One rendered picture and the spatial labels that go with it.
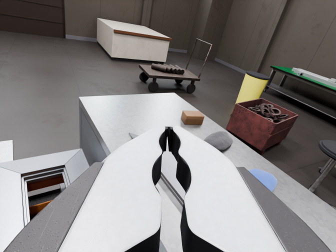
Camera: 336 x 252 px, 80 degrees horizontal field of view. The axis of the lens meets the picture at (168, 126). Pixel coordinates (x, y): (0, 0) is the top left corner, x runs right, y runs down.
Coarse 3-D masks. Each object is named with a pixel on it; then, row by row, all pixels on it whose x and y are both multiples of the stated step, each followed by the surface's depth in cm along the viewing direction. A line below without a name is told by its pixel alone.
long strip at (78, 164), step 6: (78, 156) 92; (84, 156) 93; (66, 162) 88; (72, 162) 89; (78, 162) 89; (84, 162) 90; (66, 168) 85; (72, 168) 86; (78, 168) 86; (84, 168) 87; (72, 174) 83; (78, 174) 84; (72, 180) 80
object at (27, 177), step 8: (48, 168) 84; (56, 168) 86; (64, 168) 87; (24, 176) 79; (32, 176) 81; (40, 176) 83; (48, 176) 84; (56, 176) 86; (64, 176) 85; (24, 184) 78; (24, 192) 74; (24, 200) 71; (24, 208) 68; (24, 216) 66; (24, 224) 64
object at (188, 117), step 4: (184, 112) 100; (188, 112) 101; (192, 112) 102; (196, 112) 103; (200, 112) 104; (184, 116) 99; (188, 116) 98; (192, 116) 98; (196, 116) 99; (200, 116) 100; (184, 120) 99; (188, 120) 99; (192, 120) 100; (196, 120) 101; (200, 120) 101; (196, 124) 102; (200, 124) 103
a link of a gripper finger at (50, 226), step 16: (80, 176) 8; (96, 176) 8; (64, 192) 7; (80, 192) 7; (48, 208) 6; (64, 208) 6; (32, 224) 6; (48, 224) 6; (64, 224) 6; (16, 240) 5; (32, 240) 6; (48, 240) 6
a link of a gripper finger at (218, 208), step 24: (168, 144) 12; (192, 144) 10; (192, 168) 8; (216, 168) 9; (192, 192) 7; (216, 192) 7; (240, 192) 7; (192, 216) 6; (216, 216) 6; (240, 216) 7; (264, 216) 7; (192, 240) 6; (216, 240) 6; (240, 240) 6; (264, 240) 6
